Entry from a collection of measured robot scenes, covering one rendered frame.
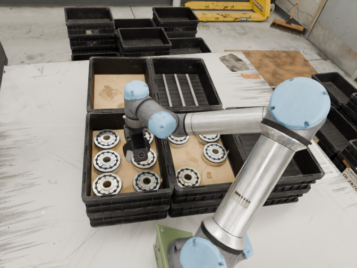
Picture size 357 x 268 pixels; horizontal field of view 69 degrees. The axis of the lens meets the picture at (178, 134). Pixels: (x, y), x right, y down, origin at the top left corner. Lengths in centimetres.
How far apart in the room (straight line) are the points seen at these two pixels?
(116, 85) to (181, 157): 54
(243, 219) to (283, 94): 29
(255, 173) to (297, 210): 71
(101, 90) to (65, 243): 71
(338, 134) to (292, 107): 176
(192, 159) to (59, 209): 56
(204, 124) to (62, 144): 75
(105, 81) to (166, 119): 75
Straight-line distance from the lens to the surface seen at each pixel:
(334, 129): 238
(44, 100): 158
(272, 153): 62
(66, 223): 113
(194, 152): 113
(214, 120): 80
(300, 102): 60
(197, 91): 144
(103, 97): 134
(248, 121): 78
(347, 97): 282
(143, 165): 103
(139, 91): 79
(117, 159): 105
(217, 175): 109
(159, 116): 75
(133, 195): 88
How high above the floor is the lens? 171
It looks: 48 degrees down
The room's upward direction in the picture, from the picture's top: 11 degrees clockwise
